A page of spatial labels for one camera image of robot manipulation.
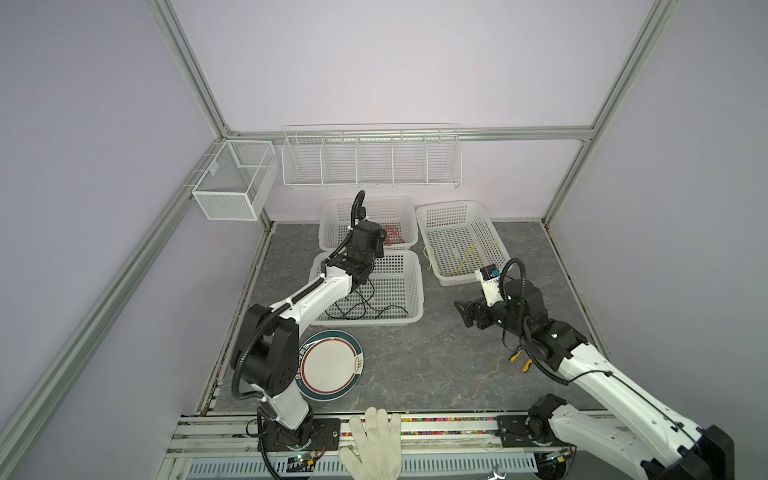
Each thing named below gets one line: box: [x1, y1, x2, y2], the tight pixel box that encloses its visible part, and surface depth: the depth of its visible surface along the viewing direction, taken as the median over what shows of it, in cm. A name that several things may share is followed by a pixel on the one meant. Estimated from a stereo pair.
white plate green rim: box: [295, 329, 365, 402], surface depth 86 cm
